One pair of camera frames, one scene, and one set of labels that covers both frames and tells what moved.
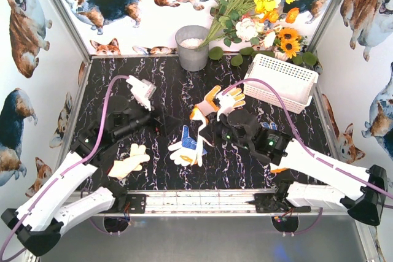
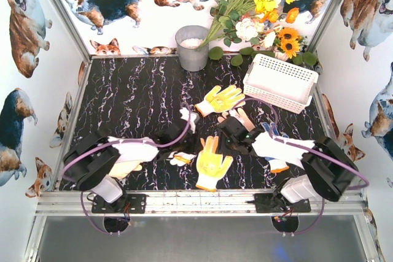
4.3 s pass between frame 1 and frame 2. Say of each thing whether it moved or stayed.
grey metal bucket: stayed
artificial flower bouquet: stayed
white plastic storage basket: stayed
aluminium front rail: stayed
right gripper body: moved
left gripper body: moved
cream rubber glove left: stayed
